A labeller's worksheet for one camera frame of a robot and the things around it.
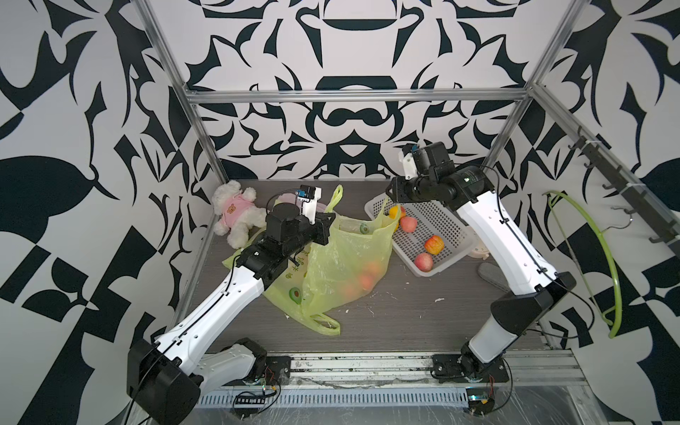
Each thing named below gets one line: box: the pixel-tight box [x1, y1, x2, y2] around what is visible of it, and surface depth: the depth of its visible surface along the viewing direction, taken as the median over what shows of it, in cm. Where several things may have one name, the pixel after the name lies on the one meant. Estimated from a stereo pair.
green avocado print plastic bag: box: [306, 184, 402, 314], surface depth 77 cm
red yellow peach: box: [424, 234, 446, 255], surface depth 96 cm
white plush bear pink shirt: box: [211, 180, 269, 249], surface depth 104 cm
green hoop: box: [541, 191, 623, 339], surface depth 61 cm
